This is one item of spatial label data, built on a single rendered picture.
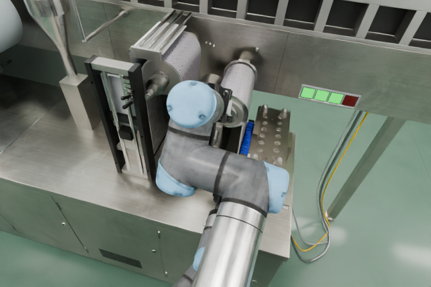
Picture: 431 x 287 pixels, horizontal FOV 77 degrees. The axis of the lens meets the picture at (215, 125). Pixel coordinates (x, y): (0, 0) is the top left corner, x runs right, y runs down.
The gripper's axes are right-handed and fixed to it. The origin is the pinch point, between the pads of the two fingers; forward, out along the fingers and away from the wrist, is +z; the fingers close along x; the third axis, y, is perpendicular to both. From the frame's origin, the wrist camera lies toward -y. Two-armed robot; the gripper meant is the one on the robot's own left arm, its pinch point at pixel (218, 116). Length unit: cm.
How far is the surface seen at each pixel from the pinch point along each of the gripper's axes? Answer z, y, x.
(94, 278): 76, -116, 66
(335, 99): 51, 17, -42
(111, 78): 5.4, 4.8, 37.4
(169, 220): 22, -43, 13
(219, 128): 21.8, -4.5, 1.8
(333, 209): 130, -52, -78
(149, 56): 7.0, 14.1, 26.7
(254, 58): 43, 26, -4
